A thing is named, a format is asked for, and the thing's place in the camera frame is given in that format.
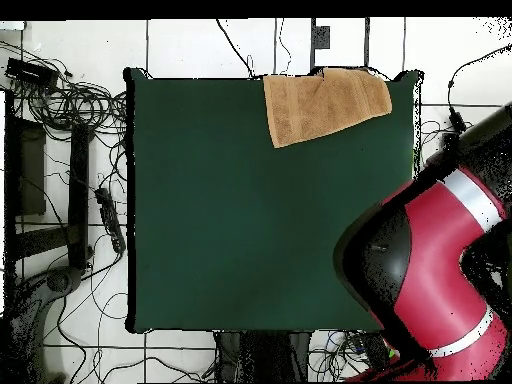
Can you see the tan terry towel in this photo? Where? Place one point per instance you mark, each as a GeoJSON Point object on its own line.
{"type": "Point", "coordinates": [320, 108]}

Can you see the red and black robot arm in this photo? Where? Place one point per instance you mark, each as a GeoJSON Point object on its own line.
{"type": "Point", "coordinates": [436, 260]}

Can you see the dark green table cloth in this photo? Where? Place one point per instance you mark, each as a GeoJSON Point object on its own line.
{"type": "Point", "coordinates": [240, 240]}

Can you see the black power strip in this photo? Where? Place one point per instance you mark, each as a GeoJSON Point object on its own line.
{"type": "Point", "coordinates": [110, 220]}

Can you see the black rectangular floor device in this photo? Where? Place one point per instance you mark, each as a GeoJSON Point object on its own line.
{"type": "Point", "coordinates": [374, 350]}

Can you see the grey stand base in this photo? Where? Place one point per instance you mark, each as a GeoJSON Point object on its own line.
{"type": "Point", "coordinates": [52, 282]}

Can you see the black electronics box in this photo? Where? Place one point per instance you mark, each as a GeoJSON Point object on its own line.
{"type": "Point", "coordinates": [30, 72]}

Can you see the black metal stand frame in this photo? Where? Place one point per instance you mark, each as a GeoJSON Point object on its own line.
{"type": "Point", "coordinates": [78, 196]}

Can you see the grey square floor frame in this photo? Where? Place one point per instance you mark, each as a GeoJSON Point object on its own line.
{"type": "Point", "coordinates": [321, 38]}

